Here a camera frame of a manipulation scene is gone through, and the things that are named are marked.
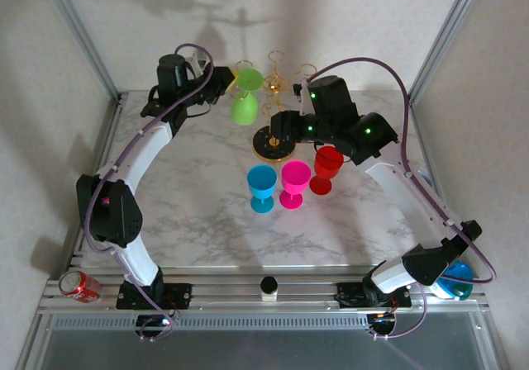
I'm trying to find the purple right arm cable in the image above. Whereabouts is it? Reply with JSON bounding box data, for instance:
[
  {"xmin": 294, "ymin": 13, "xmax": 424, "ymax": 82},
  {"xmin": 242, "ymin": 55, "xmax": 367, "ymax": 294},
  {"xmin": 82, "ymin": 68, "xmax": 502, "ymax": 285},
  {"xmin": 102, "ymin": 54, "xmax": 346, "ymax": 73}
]
[{"xmin": 307, "ymin": 57, "xmax": 497, "ymax": 342}]

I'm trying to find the gold wine glass rack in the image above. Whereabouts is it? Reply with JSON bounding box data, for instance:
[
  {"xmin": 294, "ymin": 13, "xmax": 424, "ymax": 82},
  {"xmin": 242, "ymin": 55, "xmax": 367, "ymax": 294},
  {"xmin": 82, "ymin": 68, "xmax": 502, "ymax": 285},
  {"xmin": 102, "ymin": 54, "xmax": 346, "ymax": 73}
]
[{"xmin": 235, "ymin": 50, "xmax": 317, "ymax": 164}]

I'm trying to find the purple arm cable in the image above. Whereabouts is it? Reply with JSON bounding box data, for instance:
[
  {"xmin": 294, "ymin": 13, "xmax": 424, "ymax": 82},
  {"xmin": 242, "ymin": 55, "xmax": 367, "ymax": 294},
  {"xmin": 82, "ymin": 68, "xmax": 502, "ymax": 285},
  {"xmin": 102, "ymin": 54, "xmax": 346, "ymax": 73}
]
[
  {"xmin": 84, "ymin": 43, "xmax": 216, "ymax": 342},
  {"xmin": 307, "ymin": 57, "xmax": 497, "ymax": 342}
]

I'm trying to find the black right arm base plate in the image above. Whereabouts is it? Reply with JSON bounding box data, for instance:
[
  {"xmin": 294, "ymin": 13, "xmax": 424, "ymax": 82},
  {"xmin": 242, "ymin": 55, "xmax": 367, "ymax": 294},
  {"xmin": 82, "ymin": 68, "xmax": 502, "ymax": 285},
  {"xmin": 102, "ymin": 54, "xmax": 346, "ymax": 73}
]
[{"xmin": 335, "ymin": 282, "xmax": 413, "ymax": 308}]

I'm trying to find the grey slotted cable duct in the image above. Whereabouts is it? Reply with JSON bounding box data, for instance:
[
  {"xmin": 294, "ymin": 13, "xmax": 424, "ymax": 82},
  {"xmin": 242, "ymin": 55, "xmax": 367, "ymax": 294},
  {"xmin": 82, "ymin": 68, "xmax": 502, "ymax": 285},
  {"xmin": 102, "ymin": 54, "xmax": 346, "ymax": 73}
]
[{"xmin": 53, "ymin": 315, "xmax": 476, "ymax": 332}]

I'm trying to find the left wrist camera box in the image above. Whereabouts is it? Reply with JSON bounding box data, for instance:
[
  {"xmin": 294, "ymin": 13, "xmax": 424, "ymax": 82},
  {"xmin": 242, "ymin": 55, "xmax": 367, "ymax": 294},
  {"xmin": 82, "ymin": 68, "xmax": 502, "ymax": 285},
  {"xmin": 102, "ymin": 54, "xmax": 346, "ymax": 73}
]
[{"xmin": 183, "ymin": 51, "xmax": 210, "ymax": 78}]

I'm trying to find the small black and white knob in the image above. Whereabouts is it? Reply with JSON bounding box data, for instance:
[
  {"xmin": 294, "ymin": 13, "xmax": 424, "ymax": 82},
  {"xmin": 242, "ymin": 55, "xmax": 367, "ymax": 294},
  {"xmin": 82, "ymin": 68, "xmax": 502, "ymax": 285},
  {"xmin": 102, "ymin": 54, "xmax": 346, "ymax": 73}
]
[{"xmin": 260, "ymin": 276, "xmax": 279, "ymax": 303}]

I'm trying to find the pink wine glass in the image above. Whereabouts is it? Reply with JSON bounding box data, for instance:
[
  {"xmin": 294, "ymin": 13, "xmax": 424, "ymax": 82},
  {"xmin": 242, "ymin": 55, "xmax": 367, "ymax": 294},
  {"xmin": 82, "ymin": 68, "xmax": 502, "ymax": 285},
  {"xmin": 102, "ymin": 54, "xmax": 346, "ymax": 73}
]
[{"xmin": 279, "ymin": 160, "xmax": 312, "ymax": 210}]

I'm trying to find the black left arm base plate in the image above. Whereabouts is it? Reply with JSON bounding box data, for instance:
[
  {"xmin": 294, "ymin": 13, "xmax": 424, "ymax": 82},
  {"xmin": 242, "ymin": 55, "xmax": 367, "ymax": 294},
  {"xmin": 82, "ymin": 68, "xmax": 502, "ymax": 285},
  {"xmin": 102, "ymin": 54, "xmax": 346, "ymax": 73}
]
[{"xmin": 115, "ymin": 282, "xmax": 193, "ymax": 310}]

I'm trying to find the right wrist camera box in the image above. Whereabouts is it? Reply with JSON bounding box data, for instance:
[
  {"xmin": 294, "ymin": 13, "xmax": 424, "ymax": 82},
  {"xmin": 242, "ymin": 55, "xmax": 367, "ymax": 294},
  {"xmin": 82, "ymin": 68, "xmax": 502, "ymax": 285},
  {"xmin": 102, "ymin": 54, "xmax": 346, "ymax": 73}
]
[{"xmin": 292, "ymin": 81, "xmax": 312, "ymax": 115}]

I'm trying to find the blue wine glass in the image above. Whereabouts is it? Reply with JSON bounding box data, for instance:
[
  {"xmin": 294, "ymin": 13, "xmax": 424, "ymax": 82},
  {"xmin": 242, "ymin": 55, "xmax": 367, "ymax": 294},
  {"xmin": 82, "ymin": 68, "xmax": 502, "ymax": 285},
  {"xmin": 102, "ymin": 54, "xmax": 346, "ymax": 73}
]
[{"xmin": 246, "ymin": 164, "xmax": 278, "ymax": 215}]

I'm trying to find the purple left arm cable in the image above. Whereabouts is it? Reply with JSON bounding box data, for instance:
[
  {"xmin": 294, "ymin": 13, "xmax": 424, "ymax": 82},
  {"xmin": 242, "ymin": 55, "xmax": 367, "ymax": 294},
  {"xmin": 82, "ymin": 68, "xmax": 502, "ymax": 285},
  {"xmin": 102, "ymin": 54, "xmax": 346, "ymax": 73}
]
[{"xmin": 84, "ymin": 43, "xmax": 216, "ymax": 342}]

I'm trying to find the aluminium frame post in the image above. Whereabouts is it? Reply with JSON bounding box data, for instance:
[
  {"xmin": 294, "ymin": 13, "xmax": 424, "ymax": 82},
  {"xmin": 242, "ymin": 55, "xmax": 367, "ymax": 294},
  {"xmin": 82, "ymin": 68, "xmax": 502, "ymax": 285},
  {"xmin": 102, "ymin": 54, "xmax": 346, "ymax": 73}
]
[
  {"xmin": 407, "ymin": 0, "xmax": 488, "ymax": 102},
  {"xmin": 39, "ymin": 0, "xmax": 125, "ymax": 102}
]

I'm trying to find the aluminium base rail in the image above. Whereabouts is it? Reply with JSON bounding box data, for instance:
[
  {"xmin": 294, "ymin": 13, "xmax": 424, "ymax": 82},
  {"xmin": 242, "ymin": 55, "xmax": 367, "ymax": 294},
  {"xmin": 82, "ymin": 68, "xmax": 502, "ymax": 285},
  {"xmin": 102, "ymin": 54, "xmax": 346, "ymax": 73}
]
[{"xmin": 36, "ymin": 266, "xmax": 491, "ymax": 315}]

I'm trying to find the red wine glass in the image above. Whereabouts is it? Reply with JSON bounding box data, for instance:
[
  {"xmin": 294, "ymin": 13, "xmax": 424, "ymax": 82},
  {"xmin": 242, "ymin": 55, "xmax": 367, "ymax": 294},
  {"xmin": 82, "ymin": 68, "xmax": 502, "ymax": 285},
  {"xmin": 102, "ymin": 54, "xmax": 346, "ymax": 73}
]
[{"xmin": 308, "ymin": 145, "xmax": 345, "ymax": 196}]

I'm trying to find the aluminium side rail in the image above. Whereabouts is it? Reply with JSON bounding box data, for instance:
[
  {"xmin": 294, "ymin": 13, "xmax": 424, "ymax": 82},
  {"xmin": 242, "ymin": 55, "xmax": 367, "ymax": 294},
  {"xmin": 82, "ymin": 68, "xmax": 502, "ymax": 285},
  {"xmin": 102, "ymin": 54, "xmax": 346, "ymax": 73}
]
[
  {"xmin": 72, "ymin": 92, "xmax": 127, "ymax": 272},
  {"xmin": 407, "ymin": 92, "xmax": 484, "ymax": 282}
]

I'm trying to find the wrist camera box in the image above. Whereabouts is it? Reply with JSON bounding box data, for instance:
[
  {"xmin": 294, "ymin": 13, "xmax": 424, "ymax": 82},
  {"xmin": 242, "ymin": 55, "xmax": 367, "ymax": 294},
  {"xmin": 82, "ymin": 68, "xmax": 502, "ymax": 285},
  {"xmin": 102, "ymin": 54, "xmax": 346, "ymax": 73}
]
[
  {"xmin": 183, "ymin": 51, "xmax": 210, "ymax": 78},
  {"xmin": 292, "ymin": 81, "xmax": 312, "ymax": 115}
]

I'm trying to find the green wine glass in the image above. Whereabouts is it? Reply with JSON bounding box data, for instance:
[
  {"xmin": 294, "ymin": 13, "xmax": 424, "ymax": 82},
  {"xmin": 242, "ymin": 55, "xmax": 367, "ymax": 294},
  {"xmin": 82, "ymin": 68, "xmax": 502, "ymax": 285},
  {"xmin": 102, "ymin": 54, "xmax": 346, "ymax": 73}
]
[{"xmin": 230, "ymin": 68, "xmax": 265, "ymax": 126}]

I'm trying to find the red soda can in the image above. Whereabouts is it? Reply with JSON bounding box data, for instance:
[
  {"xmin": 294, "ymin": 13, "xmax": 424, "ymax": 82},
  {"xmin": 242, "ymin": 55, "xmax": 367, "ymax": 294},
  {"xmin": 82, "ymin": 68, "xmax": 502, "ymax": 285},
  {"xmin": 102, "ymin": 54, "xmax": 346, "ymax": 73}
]
[{"xmin": 58, "ymin": 269, "xmax": 102, "ymax": 304}]

